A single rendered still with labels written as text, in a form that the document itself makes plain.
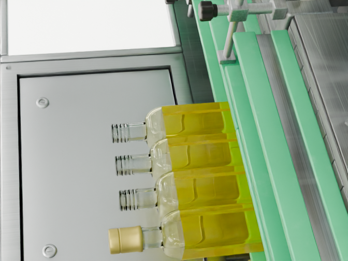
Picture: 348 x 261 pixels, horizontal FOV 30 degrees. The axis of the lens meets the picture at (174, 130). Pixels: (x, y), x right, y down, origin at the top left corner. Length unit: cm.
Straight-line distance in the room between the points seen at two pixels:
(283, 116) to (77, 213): 38
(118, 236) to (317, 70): 34
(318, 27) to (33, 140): 50
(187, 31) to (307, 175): 59
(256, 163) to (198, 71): 41
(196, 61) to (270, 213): 50
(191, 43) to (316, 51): 45
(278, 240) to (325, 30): 30
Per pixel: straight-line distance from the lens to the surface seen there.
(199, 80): 125
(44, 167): 109
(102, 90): 118
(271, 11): 95
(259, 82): 88
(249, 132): 92
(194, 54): 129
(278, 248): 84
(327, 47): 92
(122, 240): 87
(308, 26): 94
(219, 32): 106
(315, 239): 77
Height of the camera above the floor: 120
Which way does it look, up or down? 9 degrees down
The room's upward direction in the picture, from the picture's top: 94 degrees counter-clockwise
